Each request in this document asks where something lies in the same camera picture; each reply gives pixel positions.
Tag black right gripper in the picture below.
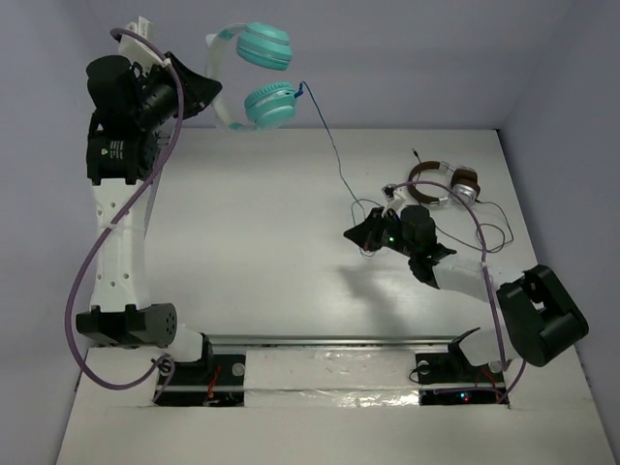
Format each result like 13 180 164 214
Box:
345 208 417 259

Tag teal cat-ear headphones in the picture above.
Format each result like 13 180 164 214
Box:
205 22 297 131

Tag blue headphone cable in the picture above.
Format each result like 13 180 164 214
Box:
293 80 388 261

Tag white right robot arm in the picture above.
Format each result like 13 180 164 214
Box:
343 205 589 381

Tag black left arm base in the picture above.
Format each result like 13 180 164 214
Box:
154 354 246 407

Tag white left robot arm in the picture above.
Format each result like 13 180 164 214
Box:
75 52 222 382

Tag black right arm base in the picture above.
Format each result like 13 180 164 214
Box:
408 328 507 406

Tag brown silver headphones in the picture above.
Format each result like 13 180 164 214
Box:
407 161 481 206

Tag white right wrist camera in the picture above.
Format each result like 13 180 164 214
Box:
382 184 406 217

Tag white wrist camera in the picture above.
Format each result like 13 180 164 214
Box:
382 184 406 217
118 15 159 70

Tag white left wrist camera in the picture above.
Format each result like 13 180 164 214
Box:
118 15 159 70

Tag black headphone cable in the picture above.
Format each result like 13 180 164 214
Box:
411 147 515 254

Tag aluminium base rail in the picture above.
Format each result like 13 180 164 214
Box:
209 334 456 349

